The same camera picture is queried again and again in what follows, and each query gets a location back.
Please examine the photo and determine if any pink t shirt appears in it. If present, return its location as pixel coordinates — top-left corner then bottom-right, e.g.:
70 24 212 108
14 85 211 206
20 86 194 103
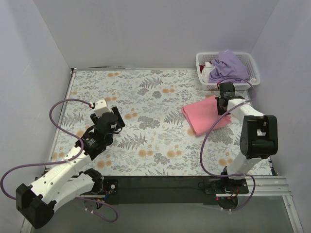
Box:
181 95 220 136

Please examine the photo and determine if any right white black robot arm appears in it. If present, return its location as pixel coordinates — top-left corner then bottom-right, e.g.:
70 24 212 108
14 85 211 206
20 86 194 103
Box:
214 83 278 193

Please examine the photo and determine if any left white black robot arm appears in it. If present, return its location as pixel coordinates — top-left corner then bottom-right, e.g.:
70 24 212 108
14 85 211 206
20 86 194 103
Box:
16 107 125 229

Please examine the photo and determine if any purple t shirt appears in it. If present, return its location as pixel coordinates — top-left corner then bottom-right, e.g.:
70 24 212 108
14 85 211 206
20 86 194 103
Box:
208 50 249 83

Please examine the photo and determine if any white garment in basket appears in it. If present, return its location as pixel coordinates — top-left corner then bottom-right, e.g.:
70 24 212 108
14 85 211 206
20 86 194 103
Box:
201 61 214 83

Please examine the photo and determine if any dark red garment in basket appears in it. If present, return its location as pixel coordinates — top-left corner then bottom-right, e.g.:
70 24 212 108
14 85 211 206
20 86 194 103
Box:
199 65 204 73

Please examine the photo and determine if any white plastic laundry basket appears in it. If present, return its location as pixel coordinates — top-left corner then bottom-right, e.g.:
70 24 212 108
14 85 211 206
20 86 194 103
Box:
195 51 261 92

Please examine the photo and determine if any floral table mat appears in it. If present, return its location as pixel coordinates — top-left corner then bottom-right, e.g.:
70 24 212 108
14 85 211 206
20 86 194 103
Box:
47 69 275 177

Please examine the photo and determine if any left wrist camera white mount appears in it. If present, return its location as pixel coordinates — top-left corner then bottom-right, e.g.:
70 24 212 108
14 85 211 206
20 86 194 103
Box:
91 98 110 118

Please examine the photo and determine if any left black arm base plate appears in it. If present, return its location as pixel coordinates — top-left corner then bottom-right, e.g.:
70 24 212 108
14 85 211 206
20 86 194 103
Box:
90 179 119 195

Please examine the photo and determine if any aluminium frame rail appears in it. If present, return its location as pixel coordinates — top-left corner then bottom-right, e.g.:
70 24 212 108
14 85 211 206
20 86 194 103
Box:
20 176 304 233

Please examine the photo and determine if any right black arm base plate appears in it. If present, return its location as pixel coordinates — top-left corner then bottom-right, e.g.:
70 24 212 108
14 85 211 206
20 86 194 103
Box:
198 178 249 194

